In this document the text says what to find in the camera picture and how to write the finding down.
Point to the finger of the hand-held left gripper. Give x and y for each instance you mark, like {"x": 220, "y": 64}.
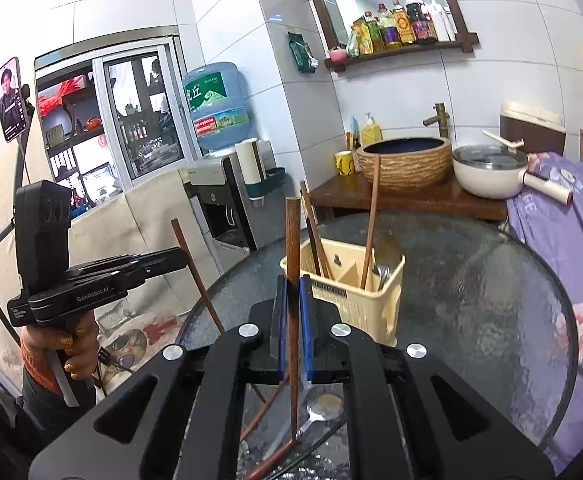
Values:
{"x": 101, "y": 276}
{"x": 164, "y": 257}

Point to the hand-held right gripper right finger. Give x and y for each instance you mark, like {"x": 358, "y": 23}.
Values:
{"x": 305, "y": 340}

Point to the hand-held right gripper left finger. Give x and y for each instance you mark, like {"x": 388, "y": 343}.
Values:
{"x": 282, "y": 335}

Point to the cream perforated utensil holder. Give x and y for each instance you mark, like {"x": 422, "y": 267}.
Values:
{"x": 356, "y": 305}

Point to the brown chopsticks pair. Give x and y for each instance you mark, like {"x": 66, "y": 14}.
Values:
{"x": 316, "y": 240}

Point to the plain black chopstick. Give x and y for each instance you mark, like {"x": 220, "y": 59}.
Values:
{"x": 311, "y": 452}

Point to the person's left forearm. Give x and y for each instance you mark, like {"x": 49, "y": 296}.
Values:
{"x": 56, "y": 405}

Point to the person's left hand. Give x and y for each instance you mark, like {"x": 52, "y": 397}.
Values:
{"x": 79, "y": 345}

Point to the beige cloth cover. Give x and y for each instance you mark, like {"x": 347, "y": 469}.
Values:
{"x": 156, "y": 220}

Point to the black phone stand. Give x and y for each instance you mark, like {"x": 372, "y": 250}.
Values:
{"x": 19, "y": 170}

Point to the silver water dispenser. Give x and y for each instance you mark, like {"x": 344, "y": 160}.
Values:
{"x": 221, "y": 210}

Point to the white paper cup tube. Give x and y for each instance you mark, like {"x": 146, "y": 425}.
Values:
{"x": 250, "y": 165}

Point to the sliding glass window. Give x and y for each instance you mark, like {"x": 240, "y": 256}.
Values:
{"x": 116, "y": 125}

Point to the smartphone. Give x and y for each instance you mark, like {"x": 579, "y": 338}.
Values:
{"x": 10, "y": 100}

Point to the blue water jug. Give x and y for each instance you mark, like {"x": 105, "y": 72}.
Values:
{"x": 216, "y": 105}

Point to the yellow cup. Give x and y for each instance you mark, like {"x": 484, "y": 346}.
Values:
{"x": 344, "y": 164}

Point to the woven pattern wash basin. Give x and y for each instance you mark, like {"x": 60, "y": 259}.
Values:
{"x": 406, "y": 170}

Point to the yellow soap dispenser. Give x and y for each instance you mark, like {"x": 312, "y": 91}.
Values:
{"x": 371, "y": 132}

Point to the white pot with glass lid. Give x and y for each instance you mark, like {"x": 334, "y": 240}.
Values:
{"x": 486, "y": 177}

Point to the green packet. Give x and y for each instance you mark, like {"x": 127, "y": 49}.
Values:
{"x": 301, "y": 52}

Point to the brass faucet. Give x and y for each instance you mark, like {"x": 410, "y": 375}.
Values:
{"x": 441, "y": 117}

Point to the purple floral cloth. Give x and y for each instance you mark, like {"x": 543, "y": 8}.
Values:
{"x": 561, "y": 260}

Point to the white ladle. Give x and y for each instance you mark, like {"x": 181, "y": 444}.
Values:
{"x": 501, "y": 140}

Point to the green snack bag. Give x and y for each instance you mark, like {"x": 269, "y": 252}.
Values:
{"x": 352, "y": 45}

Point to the yellow seasoning packet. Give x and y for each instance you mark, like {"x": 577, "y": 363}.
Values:
{"x": 364, "y": 37}

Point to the brown and white rice cooker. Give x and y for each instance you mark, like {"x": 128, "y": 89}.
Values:
{"x": 534, "y": 127}

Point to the yellow cooking oil bottle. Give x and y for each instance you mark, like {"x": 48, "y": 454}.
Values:
{"x": 389, "y": 30}

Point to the amber labelled sauce bottle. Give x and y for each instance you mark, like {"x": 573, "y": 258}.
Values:
{"x": 403, "y": 25}

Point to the wooden framed mirror shelf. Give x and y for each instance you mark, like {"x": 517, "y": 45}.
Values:
{"x": 464, "y": 40}

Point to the dark soy sauce bottle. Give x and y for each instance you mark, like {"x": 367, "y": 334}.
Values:
{"x": 421, "y": 20}

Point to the white plastic bottle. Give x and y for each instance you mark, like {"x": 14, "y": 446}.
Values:
{"x": 444, "y": 22}

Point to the green wall-mounted holder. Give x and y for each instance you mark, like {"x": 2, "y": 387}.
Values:
{"x": 274, "y": 180}

